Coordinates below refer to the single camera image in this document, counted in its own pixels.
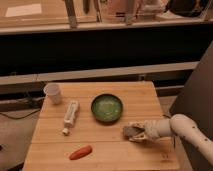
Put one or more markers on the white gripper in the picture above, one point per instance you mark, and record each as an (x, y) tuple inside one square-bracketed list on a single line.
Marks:
[(150, 131)]

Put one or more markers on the grey chair back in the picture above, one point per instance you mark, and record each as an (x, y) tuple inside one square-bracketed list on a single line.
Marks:
[(196, 102)]

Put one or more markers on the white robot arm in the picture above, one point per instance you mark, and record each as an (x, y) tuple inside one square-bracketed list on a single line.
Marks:
[(179, 125)]

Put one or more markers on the white paper cup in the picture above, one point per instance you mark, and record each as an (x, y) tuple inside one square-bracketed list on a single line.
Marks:
[(52, 91)]

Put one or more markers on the white tube bottle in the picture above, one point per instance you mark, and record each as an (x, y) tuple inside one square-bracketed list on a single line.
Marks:
[(70, 116)]

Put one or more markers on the green bowl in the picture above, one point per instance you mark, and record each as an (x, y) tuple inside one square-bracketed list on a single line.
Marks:
[(107, 108)]

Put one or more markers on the orange carrot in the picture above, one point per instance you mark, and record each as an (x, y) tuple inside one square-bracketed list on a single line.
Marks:
[(81, 153)]

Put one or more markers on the grey eraser block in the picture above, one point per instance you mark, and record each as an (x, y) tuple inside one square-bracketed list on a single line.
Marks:
[(129, 131)]

